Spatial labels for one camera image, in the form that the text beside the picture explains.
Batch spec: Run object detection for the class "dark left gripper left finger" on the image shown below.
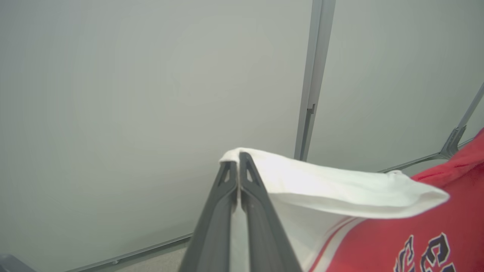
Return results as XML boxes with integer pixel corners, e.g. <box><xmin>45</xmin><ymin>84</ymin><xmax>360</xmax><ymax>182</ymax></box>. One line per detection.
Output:
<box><xmin>178</xmin><ymin>161</ymin><xmax>239</xmax><ymax>272</ymax></box>

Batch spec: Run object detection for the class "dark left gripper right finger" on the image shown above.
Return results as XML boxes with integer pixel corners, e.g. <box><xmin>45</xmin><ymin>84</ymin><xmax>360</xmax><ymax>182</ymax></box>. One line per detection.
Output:
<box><xmin>239</xmin><ymin>152</ymin><xmax>303</xmax><ymax>272</ymax></box>

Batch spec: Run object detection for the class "red and white jersey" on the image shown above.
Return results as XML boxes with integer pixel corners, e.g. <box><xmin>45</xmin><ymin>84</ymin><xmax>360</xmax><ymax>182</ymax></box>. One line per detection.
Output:
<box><xmin>219</xmin><ymin>128</ymin><xmax>484</xmax><ymax>272</ymax></box>

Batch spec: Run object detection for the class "grey baseboard strip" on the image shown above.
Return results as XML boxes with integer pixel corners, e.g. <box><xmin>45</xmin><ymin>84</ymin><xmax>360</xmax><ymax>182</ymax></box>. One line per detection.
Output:
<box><xmin>64</xmin><ymin>138</ymin><xmax>475</xmax><ymax>272</ymax></box>

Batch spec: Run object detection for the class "grey diagonal metal brace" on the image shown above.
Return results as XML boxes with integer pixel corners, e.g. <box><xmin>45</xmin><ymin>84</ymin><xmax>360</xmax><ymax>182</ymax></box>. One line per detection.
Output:
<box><xmin>439</xmin><ymin>82</ymin><xmax>484</xmax><ymax>159</ymax></box>

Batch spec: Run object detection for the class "grey metal post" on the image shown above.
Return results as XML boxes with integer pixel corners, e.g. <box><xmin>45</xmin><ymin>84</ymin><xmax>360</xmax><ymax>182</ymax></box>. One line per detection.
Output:
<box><xmin>294</xmin><ymin>0</ymin><xmax>336</xmax><ymax>162</ymax></box>

